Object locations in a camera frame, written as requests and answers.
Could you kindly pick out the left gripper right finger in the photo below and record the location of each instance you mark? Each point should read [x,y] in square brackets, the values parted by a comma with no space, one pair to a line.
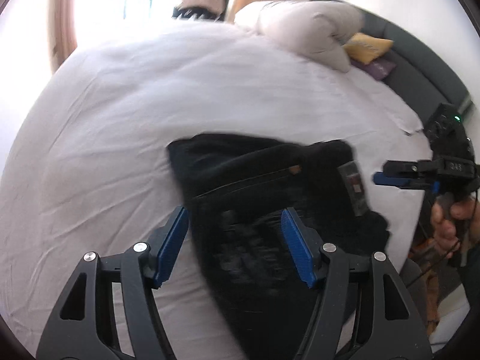
[387,324]

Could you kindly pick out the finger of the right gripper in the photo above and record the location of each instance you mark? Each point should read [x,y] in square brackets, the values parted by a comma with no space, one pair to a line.
[379,178]
[407,168]

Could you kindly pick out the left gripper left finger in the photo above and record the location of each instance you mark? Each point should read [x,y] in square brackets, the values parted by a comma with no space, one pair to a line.
[82,323]

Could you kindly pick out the black denim pants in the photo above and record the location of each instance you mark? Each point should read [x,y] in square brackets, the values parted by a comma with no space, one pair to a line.
[235,188]

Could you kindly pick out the person right hand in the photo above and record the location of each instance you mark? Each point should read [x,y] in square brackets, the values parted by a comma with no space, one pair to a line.
[444,229]

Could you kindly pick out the folded white cloth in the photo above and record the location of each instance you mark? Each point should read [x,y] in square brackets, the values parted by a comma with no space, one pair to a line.
[385,98]

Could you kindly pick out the dark grey headboard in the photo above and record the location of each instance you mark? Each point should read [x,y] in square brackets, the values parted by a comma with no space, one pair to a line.
[421,78]

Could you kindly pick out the purple cushion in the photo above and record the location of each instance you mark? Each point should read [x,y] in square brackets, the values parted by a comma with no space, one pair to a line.
[379,68]

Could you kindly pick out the yellow cushion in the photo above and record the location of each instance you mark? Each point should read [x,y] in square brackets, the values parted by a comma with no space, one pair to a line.
[365,49]

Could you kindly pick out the rolled white duvet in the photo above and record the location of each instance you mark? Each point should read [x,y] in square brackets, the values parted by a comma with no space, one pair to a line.
[316,30]

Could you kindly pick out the left beige curtain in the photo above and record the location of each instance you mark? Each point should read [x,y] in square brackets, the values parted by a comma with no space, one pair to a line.
[61,32]

